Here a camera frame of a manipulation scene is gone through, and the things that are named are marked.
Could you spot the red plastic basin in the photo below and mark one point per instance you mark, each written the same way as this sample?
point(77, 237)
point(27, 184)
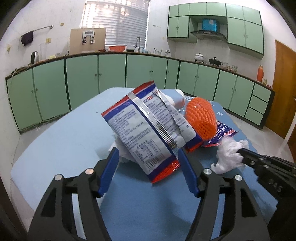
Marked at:
point(117, 48)

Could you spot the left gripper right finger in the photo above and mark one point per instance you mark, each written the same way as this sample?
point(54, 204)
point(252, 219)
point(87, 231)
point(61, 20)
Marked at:
point(242, 218)

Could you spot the black wok pan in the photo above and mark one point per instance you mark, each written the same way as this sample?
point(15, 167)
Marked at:
point(214, 62)

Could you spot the white plastic bottle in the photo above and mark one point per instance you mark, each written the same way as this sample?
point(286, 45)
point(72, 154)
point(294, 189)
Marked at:
point(175, 96)

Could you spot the white tissue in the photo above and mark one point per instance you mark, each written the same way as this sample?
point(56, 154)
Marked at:
point(228, 156)

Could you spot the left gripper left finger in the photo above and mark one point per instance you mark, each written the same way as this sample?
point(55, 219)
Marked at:
point(69, 209)

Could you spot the blue snack wrapper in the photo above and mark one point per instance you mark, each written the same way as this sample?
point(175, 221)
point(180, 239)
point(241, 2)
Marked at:
point(223, 130)

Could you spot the range hood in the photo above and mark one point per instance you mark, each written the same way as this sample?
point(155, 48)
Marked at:
point(209, 35)

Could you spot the dark hanging towel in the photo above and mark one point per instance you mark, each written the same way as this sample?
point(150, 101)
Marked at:
point(27, 38)

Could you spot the orange thermos flask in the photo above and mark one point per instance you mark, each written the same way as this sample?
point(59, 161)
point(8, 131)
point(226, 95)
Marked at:
point(260, 74)

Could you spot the window with white blinds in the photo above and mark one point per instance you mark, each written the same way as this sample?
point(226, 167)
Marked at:
point(124, 21)

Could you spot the green upper wall cabinets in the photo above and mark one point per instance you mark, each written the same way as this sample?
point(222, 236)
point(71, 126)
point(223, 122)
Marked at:
point(239, 27)

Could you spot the steel electric kettle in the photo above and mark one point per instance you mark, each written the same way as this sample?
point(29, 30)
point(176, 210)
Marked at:
point(34, 57)

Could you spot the cardboard box on counter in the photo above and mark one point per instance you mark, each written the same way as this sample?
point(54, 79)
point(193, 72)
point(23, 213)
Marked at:
point(87, 40)

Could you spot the wall towel rail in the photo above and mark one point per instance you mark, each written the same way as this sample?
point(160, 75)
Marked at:
point(49, 27)

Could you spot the white cooking pot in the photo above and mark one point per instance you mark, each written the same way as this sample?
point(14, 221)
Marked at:
point(199, 58)

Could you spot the brown wooden door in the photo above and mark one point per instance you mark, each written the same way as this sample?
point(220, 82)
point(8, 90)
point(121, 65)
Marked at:
point(282, 110)

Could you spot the green lower kitchen cabinets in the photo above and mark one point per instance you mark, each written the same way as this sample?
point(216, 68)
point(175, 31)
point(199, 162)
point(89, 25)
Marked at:
point(51, 89)

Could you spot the chrome sink faucet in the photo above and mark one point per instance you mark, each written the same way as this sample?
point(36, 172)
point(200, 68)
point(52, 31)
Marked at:
point(138, 43)

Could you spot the orange foam net sleeve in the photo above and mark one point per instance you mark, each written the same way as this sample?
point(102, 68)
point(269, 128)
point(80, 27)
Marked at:
point(200, 115)

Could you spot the blue table mat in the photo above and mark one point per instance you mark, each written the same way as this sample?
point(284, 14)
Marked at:
point(133, 208)

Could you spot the blue box above hood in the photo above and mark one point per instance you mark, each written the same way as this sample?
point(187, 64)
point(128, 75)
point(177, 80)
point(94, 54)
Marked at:
point(209, 25)

